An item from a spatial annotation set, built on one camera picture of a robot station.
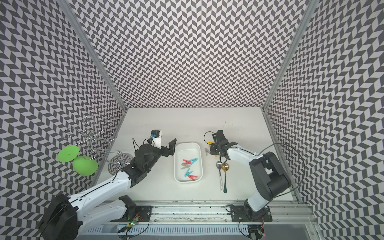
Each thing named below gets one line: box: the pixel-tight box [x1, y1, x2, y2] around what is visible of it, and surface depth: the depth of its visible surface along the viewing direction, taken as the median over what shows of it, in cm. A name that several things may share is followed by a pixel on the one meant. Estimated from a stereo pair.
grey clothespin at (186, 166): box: [181, 164, 192, 170], surface depth 90 cm
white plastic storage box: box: [174, 142, 204, 184], surface depth 89 cm
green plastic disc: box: [57, 145, 80, 163], surface depth 60 cm
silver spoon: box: [216, 161, 224, 192], surface depth 87 cm
